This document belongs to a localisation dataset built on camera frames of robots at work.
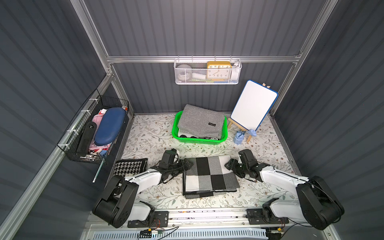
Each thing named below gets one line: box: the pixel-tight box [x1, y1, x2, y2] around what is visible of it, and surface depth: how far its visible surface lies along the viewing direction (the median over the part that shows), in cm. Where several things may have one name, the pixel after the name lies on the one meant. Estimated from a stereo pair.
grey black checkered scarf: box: [182, 155, 241, 199], surface depth 86 cm
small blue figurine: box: [234, 131, 246, 145], surface depth 101 cm
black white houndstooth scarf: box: [113, 158, 148, 177], surface depth 90 cm
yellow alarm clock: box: [206, 61, 232, 81], surface depth 91 cm
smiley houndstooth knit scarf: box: [178, 132, 219, 140], surface depth 101 cm
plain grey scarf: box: [178, 104, 225, 139], surface depth 104 cm
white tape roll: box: [176, 64, 192, 82], surface depth 88 cm
